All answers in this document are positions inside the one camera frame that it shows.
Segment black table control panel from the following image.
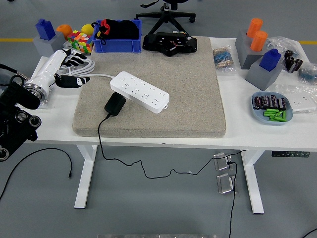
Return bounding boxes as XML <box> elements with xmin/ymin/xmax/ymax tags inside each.
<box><xmin>271</xmin><ymin>150</ymin><xmax>311</xmax><ymax>158</ymax></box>

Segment multicolour puzzle cube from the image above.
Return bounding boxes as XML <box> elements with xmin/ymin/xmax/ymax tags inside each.
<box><xmin>66</xmin><ymin>30</ymin><xmax>95</xmax><ymax>54</ymax></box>

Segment grey-brown mat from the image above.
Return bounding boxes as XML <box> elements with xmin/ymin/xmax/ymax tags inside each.
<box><xmin>72</xmin><ymin>36</ymin><xmax>227</xmax><ymax>139</ymax></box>

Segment white table leg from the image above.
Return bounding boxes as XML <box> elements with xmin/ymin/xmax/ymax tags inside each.
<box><xmin>74</xmin><ymin>145</ymin><xmax>98</xmax><ymax>209</ymax></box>
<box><xmin>241</xmin><ymin>150</ymin><xmax>265</xmax><ymax>214</ymax></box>

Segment black office chair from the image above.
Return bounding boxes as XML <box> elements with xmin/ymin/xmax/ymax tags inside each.
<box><xmin>135</xmin><ymin>0</ymin><xmax>196</xmax><ymax>32</ymax></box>

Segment black pouch with red trim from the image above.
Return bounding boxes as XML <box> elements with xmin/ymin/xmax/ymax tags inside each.
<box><xmin>91</xmin><ymin>18</ymin><xmax>139</xmax><ymax>45</ymax></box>

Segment yellow toy lemon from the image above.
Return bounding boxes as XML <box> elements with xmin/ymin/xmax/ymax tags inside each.
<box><xmin>81</xmin><ymin>24</ymin><xmax>95</xmax><ymax>35</ymax></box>

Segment black electronic device housing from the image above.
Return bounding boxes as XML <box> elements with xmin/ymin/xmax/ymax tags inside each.
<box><xmin>143</xmin><ymin>31</ymin><xmax>198</xmax><ymax>57</ymax></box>

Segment bag of blue-grey components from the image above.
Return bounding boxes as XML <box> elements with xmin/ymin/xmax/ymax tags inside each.
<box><xmin>297</xmin><ymin>61</ymin><xmax>317</xmax><ymax>86</ymax></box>

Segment clear bag of resistors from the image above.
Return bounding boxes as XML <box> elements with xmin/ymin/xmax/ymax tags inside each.
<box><xmin>212</xmin><ymin>45</ymin><xmax>238</xmax><ymax>73</ymax></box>

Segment light blue plate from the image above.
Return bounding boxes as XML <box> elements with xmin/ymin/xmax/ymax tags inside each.
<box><xmin>251</xmin><ymin>91</ymin><xmax>294</xmax><ymax>126</ymax></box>

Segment grey single-hole block holder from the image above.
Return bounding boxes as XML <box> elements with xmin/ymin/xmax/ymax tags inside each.
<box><xmin>33</xmin><ymin>32</ymin><xmax>66</xmax><ymax>58</ymax></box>
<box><xmin>245</xmin><ymin>56</ymin><xmax>290</xmax><ymax>91</ymax></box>

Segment bagged white wall socket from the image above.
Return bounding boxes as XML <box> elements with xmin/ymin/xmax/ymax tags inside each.
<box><xmin>276</xmin><ymin>84</ymin><xmax>317</xmax><ymax>114</ymax></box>

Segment black plug with cord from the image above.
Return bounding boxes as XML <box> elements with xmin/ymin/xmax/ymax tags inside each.
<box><xmin>98</xmin><ymin>92</ymin><xmax>250</xmax><ymax>179</ymax></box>

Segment white coiled power cord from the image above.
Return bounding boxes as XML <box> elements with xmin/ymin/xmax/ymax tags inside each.
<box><xmin>55</xmin><ymin>41</ymin><xmax>115</xmax><ymax>79</ymax></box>

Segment grey two-hole block holder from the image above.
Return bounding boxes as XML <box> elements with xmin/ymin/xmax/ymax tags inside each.
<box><xmin>234</xmin><ymin>28</ymin><xmax>267</xmax><ymax>70</ymax></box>

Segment white power strip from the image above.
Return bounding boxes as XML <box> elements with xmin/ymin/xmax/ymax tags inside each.
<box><xmin>109</xmin><ymin>71</ymin><xmax>170</xmax><ymax>114</ymax></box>

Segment blue plastic bin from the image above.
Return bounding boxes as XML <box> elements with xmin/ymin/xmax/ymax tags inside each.
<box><xmin>91</xmin><ymin>19</ymin><xmax>143</xmax><ymax>54</ymax></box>

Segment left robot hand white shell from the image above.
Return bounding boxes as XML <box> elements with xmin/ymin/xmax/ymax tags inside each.
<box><xmin>24</xmin><ymin>48</ymin><xmax>91</xmax><ymax>89</ymax></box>

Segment clear acrylic stand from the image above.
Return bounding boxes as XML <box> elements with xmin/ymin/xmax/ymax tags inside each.
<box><xmin>212</xmin><ymin>152</ymin><xmax>235</xmax><ymax>172</ymax></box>
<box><xmin>216</xmin><ymin>173</ymin><xmax>239</xmax><ymax>195</ymax></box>

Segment blue bottle-shaped block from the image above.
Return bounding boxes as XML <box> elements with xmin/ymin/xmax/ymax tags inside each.
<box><xmin>259</xmin><ymin>48</ymin><xmax>282</xmax><ymax>72</ymax></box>
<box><xmin>35</xmin><ymin>18</ymin><xmax>56</xmax><ymax>40</ymax></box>

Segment orange toy fruit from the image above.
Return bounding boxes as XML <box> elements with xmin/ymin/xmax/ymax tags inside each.
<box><xmin>56</xmin><ymin>24</ymin><xmax>73</xmax><ymax>39</ymax></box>

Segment bagged large black capacitors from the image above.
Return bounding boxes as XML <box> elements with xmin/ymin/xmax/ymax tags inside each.
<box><xmin>284</xmin><ymin>50</ymin><xmax>304</xmax><ymax>74</ymax></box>

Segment orange cylinder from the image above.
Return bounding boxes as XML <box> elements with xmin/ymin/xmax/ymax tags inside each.
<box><xmin>246</xmin><ymin>18</ymin><xmax>264</xmax><ymax>37</ymax></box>
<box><xmin>250</xmin><ymin>30</ymin><xmax>268</xmax><ymax>52</ymax></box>

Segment clear bag of small parts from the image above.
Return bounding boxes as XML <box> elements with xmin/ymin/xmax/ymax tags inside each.
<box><xmin>266</xmin><ymin>36</ymin><xmax>310</xmax><ymax>65</ymax></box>

